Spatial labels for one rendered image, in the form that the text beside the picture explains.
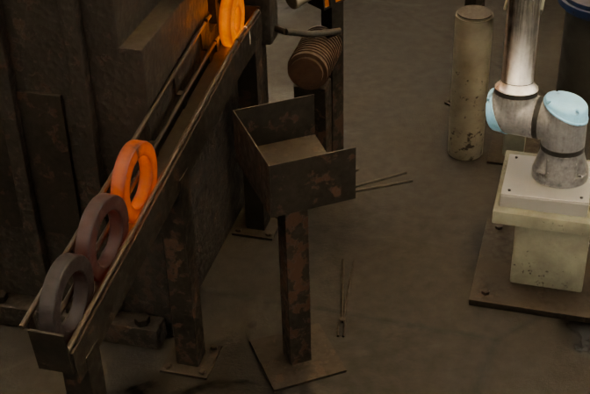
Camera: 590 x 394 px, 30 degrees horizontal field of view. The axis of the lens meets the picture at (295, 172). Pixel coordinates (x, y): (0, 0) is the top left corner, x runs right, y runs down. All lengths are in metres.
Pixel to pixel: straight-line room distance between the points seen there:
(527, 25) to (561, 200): 0.47
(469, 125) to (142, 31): 1.39
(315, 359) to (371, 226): 0.63
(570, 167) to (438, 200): 0.66
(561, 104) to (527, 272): 0.51
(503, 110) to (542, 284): 0.53
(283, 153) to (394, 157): 1.16
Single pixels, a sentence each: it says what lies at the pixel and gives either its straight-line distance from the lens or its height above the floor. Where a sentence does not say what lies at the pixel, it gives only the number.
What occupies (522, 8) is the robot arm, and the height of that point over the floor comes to 0.80.
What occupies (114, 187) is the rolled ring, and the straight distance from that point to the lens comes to 2.36.
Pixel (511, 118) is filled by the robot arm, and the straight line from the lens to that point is 2.99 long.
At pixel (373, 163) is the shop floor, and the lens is 3.71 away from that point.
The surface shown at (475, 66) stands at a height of 0.36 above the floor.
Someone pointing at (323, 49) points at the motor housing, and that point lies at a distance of 3.29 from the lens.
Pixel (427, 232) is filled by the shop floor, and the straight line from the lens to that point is 3.40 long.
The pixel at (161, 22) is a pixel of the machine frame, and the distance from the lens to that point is 2.68.
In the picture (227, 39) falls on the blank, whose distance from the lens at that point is 2.95.
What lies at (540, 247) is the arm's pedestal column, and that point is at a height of 0.16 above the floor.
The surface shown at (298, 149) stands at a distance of 2.64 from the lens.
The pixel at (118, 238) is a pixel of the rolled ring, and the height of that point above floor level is 0.62.
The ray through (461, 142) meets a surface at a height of 0.07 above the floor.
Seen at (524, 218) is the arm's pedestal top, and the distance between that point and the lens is 2.98.
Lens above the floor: 2.00
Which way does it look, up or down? 33 degrees down
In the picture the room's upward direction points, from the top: 2 degrees counter-clockwise
